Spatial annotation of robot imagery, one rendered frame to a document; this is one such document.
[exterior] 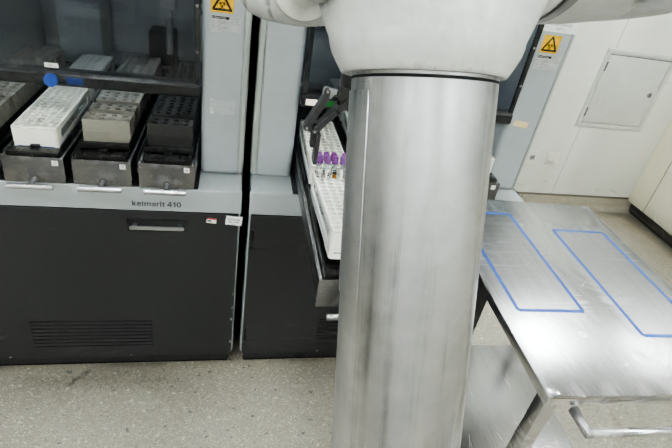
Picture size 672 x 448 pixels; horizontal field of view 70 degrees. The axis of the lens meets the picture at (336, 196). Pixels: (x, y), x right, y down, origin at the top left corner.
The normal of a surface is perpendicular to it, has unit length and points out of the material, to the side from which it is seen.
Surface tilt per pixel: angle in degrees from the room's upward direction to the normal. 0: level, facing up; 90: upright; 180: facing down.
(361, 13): 100
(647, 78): 90
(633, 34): 90
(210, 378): 0
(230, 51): 90
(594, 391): 0
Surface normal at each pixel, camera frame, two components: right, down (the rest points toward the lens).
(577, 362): 0.15, -0.85
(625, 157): 0.15, 0.53
